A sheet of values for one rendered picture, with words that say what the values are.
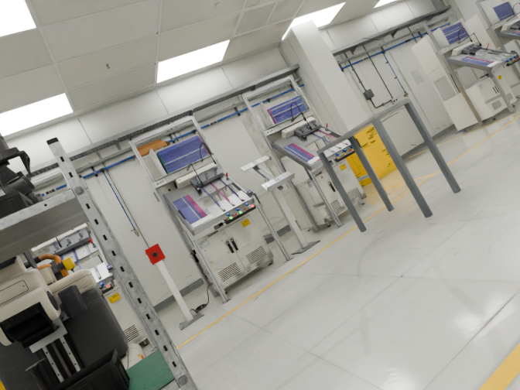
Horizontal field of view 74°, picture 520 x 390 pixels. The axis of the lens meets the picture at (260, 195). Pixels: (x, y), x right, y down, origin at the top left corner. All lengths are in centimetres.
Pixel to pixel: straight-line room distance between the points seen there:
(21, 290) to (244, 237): 231
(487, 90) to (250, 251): 467
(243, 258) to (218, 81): 338
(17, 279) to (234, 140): 435
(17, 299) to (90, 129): 397
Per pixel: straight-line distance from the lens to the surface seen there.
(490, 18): 806
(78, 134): 557
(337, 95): 622
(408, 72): 829
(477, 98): 662
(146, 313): 105
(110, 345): 213
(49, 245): 372
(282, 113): 440
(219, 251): 361
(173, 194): 375
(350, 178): 438
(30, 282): 189
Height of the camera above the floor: 66
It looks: 1 degrees up
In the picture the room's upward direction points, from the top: 29 degrees counter-clockwise
